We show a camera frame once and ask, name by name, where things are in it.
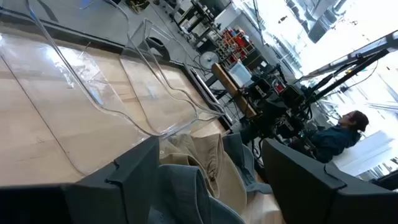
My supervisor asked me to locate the clear plastic bin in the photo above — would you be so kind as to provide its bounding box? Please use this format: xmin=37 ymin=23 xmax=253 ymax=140
xmin=119 ymin=18 xmax=226 ymax=138
xmin=0 ymin=0 xmax=170 ymax=177

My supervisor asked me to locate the person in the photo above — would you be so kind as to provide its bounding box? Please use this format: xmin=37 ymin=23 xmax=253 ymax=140
xmin=290 ymin=110 xmax=370 ymax=165

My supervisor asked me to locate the wooden background table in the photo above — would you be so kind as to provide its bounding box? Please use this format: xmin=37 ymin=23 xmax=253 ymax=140
xmin=211 ymin=62 xmax=259 ymax=121

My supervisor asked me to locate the black metal beam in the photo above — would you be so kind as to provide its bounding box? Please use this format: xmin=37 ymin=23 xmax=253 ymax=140
xmin=306 ymin=29 xmax=398 ymax=105

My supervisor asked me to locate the translucent plastic storage box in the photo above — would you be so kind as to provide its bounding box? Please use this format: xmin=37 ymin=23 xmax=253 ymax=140
xmin=228 ymin=60 xmax=253 ymax=87

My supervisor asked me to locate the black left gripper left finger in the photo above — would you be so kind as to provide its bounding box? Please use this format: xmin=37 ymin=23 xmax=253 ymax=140
xmin=0 ymin=136 xmax=160 ymax=224

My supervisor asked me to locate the beige baseball cap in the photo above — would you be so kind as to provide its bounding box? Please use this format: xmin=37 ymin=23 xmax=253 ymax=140
xmin=159 ymin=132 xmax=249 ymax=215

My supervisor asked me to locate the red parts shelf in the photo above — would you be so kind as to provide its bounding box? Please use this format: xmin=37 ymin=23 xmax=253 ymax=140
xmin=217 ymin=27 xmax=259 ymax=65

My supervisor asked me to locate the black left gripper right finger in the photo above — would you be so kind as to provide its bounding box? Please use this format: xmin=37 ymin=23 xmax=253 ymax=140
xmin=261 ymin=138 xmax=398 ymax=224

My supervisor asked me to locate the white round fan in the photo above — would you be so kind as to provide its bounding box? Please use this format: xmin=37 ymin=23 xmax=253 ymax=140
xmin=198 ymin=50 xmax=220 ymax=71

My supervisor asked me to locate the black background robot station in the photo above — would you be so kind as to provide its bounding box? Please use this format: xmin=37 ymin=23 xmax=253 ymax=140
xmin=241 ymin=63 xmax=317 ymax=156

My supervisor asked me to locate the black metal cart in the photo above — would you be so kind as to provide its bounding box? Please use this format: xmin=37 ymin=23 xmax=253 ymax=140
xmin=177 ymin=0 xmax=220 ymax=47

